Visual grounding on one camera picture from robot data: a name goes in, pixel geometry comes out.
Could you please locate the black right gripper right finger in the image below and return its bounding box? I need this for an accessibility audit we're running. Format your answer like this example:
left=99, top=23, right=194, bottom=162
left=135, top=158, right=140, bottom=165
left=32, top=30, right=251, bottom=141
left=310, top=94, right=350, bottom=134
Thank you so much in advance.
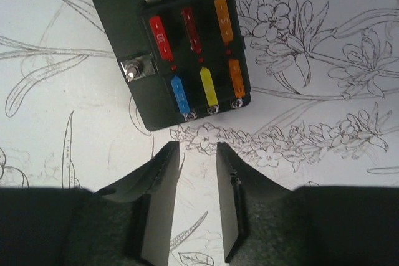
left=216, top=142, right=291, bottom=263

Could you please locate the floral printed table mat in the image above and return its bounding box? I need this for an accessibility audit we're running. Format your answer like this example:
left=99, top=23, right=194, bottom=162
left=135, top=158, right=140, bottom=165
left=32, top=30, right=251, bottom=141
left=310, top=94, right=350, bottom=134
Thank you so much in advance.
left=1, top=0, right=398, bottom=265

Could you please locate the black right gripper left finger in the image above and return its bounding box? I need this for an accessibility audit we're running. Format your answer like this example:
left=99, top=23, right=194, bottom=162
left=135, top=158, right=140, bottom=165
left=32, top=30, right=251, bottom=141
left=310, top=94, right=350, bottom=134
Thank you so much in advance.
left=96, top=141, right=180, bottom=265

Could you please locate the black fuse box base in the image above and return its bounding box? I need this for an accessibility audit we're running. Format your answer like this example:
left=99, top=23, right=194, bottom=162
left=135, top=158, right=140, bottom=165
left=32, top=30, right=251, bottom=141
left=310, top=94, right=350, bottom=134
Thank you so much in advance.
left=93, top=0, right=251, bottom=131

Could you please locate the red blade fuse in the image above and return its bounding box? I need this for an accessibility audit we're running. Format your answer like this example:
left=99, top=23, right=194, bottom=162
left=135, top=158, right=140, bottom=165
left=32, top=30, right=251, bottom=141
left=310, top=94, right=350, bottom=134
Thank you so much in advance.
left=149, top=16, right=173, bottom=62
left=181, top=7, right=202, bottom=54

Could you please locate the yellow blade fuse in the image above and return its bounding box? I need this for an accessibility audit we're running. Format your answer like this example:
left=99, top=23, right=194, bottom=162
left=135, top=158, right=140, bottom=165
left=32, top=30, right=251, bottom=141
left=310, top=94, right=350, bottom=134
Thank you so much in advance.
left=199, top=67, right=218, bottom=107

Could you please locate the orange blade fuse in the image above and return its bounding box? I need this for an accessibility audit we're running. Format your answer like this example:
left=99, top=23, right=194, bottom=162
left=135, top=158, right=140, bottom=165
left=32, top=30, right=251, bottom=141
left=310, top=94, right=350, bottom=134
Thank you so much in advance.
left=228, top=59, right=246, bottom=98
left=214, top=0, right=234, bottom=44

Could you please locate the blue blade fuse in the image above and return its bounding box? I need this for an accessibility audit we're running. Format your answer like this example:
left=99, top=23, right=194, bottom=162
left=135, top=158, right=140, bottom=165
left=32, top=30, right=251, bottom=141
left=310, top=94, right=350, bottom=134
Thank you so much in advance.
left=171, top=75, right=190, bottom=115

